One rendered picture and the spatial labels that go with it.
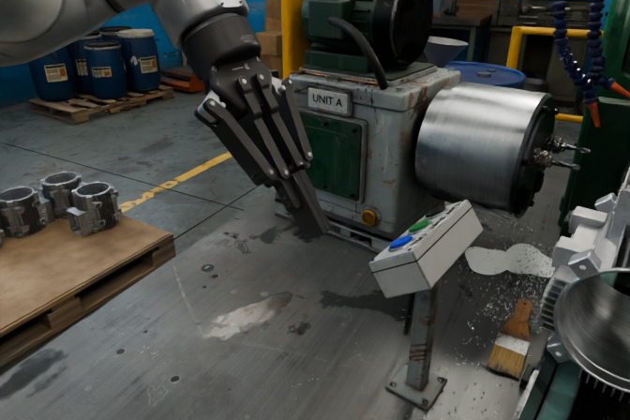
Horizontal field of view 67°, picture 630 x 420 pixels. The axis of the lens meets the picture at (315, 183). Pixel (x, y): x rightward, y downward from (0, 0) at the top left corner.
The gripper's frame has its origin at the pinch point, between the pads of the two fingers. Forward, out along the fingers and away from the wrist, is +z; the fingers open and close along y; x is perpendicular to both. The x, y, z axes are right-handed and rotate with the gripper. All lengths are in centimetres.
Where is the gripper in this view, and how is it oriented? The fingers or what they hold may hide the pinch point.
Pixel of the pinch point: (304, 205)
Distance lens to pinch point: 50.7
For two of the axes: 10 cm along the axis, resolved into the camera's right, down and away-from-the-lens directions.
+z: 4.6, 8.9, 0.2
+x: -6.5, 3.2, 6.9
